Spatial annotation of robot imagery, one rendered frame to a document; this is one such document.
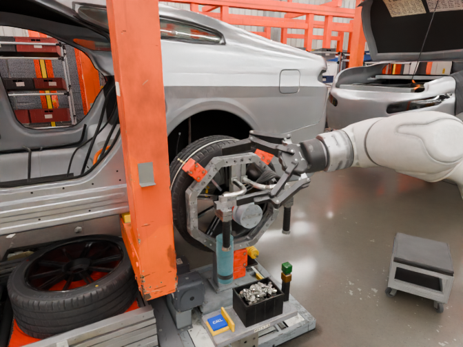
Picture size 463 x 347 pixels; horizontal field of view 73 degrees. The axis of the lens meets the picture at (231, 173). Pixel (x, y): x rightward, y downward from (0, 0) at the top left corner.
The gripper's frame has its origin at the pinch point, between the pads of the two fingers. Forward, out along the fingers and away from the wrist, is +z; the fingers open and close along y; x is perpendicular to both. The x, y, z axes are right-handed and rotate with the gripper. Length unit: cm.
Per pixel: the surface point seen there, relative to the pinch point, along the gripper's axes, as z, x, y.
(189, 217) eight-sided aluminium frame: 17, 84, -32
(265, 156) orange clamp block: -29, 77, -53
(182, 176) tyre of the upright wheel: 16, 74, -51
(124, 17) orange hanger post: 21, 3, -74
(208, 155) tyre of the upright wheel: 1, 71, -57
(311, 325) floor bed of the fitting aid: -39, 155, 25
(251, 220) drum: -13, 85, -23
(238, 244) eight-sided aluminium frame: -5, 109, -21
